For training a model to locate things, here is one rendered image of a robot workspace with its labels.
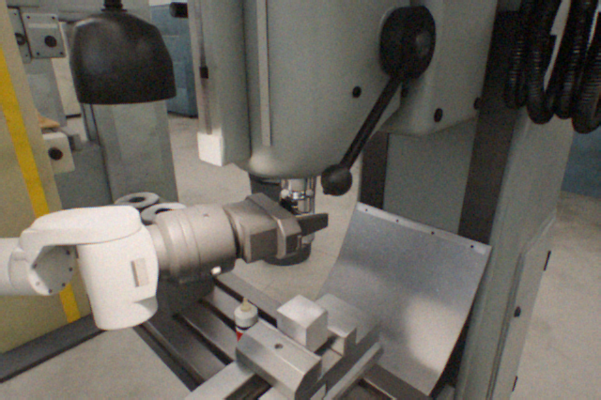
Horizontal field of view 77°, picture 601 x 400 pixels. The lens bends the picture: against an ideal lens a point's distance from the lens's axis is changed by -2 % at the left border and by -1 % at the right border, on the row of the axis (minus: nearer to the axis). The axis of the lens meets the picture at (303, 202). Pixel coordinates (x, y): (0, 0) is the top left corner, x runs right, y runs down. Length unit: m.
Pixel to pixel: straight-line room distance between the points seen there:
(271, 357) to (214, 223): 0.24
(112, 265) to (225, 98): 0.20
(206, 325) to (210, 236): 0.41
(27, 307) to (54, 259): 1.89
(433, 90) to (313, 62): 0.19
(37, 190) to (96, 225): 1.76
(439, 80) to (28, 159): 1.90
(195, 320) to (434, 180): 0.56
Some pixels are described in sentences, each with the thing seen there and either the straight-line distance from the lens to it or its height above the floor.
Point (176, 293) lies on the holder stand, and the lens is 0.84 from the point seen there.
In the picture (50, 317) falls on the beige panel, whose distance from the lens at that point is 2.47.
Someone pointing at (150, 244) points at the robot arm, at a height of 1.26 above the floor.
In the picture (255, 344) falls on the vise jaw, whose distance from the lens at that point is 0.61.
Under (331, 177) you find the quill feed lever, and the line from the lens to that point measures 0.34.
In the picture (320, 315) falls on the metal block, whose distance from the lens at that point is 0.60.
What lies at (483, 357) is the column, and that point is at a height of 0.81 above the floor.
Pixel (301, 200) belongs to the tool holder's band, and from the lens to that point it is 0.49.
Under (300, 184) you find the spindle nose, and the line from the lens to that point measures 0.48.
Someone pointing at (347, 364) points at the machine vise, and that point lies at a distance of 0.68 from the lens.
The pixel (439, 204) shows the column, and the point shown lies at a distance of 0.83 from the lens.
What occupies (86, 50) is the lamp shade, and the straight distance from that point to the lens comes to 0.31.
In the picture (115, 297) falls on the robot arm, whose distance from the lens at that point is 0.44.
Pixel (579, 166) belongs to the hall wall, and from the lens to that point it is 4.70.
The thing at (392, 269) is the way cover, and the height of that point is 0.99.
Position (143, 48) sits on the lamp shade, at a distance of 0.31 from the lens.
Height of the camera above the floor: 1.46
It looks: 23 degrees down
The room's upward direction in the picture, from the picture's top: straight up
